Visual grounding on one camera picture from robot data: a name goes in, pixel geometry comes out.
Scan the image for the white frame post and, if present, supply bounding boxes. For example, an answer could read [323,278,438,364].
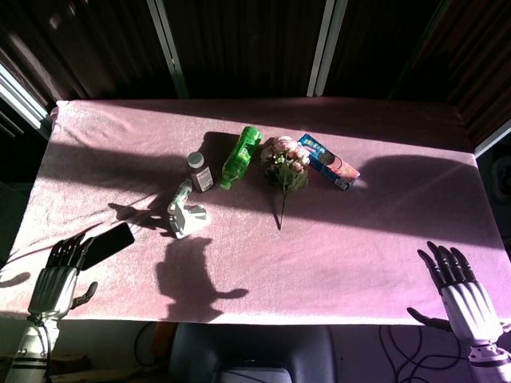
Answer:
[146,0,190,99]
[306,0,340,98]

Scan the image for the black floor cables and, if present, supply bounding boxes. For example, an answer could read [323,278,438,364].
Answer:
[378,325,473,383]

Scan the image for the brown medicine bottle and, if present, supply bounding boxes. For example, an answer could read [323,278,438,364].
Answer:
[186,152,215,194]

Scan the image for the blue cookie box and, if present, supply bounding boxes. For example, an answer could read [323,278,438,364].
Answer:
[296,132,362,192]

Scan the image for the green plastic bottle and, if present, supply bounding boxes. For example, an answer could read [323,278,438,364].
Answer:
[219,125,264,191]

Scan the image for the pink table cloth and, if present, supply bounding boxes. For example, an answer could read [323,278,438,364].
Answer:
[0,97,511,326]

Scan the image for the pink artificial flower bouquet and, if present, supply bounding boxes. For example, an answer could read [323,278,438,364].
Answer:
[259,135,312,232]

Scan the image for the white frame rail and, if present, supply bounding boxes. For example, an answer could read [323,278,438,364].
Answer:
[472,116,511,159]

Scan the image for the black smartphone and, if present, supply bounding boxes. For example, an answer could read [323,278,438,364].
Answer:
[79,222,137,272]

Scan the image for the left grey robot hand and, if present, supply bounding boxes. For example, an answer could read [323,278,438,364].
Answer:
[26,232,99,321]

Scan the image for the white window frame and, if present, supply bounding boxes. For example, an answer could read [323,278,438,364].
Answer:
[0,62,52,133]

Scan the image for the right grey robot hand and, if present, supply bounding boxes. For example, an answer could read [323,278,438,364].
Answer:
[406,240,505,350]

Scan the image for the dark robot base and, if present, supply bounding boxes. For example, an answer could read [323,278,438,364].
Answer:
[167,322,337,383]

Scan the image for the black looped cable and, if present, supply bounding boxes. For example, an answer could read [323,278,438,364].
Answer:
[133,322,161,367]

